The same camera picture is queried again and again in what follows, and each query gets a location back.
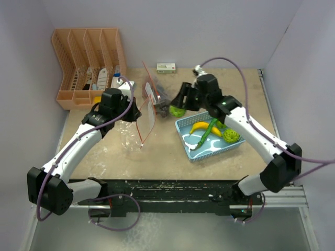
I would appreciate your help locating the clear zip top bag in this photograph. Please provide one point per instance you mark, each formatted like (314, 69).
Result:
(133, 135)
(157, 91)

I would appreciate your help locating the yellow-green custard apple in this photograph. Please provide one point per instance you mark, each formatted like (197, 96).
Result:
(230, 136)

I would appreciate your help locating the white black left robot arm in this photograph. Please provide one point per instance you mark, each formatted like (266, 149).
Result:
(49, 186)

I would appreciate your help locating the white bottle in organizer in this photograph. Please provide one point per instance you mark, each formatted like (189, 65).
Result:
(102, 79)

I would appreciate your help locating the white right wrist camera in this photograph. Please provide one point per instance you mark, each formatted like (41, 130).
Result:
(197, 72)

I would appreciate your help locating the green chili pepper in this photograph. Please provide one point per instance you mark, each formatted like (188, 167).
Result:
(206, 134)

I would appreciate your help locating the light blue plastic basket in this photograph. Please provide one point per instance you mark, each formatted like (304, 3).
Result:
(213, 144)

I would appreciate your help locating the yellow banana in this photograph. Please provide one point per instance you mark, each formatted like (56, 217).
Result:
(204, 125)

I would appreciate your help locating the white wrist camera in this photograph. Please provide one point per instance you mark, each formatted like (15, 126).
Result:
(124, 88)
(197, 72)

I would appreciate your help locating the aluminium rail frame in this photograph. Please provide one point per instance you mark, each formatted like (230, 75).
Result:
(279, 108)

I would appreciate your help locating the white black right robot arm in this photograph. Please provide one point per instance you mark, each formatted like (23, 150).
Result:
(282, 161)

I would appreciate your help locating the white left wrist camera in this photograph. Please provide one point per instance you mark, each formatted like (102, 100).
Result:
(124, 88)

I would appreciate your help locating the yellow block in organizer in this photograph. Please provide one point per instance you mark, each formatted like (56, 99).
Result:
(97, 99)

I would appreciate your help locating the black metal base frame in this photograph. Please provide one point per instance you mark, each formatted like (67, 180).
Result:
(218, 197)

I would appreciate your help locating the orange plastic file organizer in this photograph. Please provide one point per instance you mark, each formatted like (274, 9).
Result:
(83, 53)

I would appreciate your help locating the green custard apple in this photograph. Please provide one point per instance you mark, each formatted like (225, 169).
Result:
(220, 125)
(177, 112)

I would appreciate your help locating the white blue box in organizer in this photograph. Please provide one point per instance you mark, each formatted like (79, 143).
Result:
(116, 75)

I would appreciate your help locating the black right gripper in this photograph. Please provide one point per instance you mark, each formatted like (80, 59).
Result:
(187, 90)

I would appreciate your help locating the small green white box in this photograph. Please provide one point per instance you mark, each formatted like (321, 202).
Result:
(166, 68)

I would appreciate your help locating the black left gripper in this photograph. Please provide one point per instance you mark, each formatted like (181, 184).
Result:
(134, 113)

